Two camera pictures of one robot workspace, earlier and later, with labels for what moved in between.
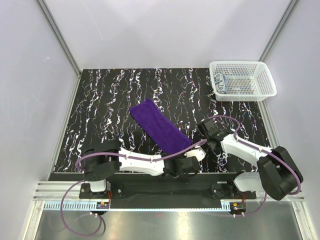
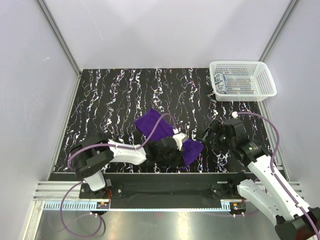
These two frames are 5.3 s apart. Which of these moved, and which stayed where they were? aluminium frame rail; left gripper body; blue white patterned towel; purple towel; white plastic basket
Moved: left gripper body; purple towel
Stayed: white plastic basket; aluminium frame rail; blue white patterned towel
